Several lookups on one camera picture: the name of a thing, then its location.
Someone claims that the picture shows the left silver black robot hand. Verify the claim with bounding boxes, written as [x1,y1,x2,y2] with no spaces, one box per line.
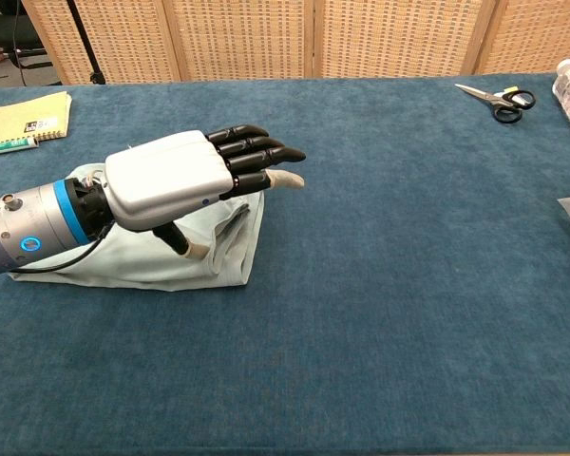
[103,123,308,260]

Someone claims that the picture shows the light green t-shirt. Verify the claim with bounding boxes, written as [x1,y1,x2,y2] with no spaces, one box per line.
[9,163,266,291]

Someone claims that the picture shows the woven rattan screen panel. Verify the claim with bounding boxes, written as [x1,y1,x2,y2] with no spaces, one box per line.
[21,0,181,86]
[312,0,498,80]
[163,0,317,81]
[474,0,570,76]

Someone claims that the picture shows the black tripod stand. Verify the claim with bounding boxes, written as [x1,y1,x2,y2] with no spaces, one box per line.
[66,0,108,86]

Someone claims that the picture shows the tan spiral notebook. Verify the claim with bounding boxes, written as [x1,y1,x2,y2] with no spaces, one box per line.
[0,90,73,147]

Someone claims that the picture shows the black office chair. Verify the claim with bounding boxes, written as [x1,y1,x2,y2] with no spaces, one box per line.
[0,0,53,70]

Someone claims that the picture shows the blue velvet table cover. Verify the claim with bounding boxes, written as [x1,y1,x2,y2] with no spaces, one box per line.
[0,71,570,456]

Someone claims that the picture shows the black handled scissors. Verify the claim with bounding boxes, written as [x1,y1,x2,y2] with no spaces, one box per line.
[454,83,537,125]

